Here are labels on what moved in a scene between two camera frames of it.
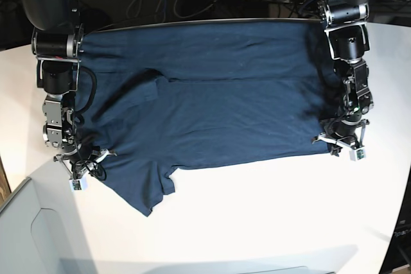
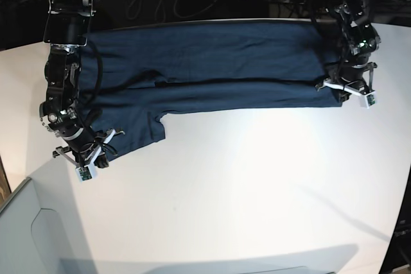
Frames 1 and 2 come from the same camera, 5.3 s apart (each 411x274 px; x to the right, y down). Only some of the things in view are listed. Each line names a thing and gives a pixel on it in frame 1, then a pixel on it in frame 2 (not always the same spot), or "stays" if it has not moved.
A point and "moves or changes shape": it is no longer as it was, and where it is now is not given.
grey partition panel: [40, 230] stays
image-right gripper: [349, 135] -> [340, 88]
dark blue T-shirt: [159, 95] moves or changes shape
